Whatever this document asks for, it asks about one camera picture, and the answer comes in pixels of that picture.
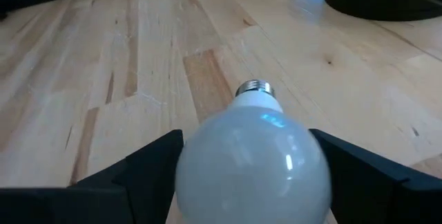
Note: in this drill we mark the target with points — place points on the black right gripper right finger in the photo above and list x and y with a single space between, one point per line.
380 200

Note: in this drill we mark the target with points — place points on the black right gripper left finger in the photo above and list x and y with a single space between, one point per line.
103 203

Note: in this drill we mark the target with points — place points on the white lightbulb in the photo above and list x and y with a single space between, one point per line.
252 168

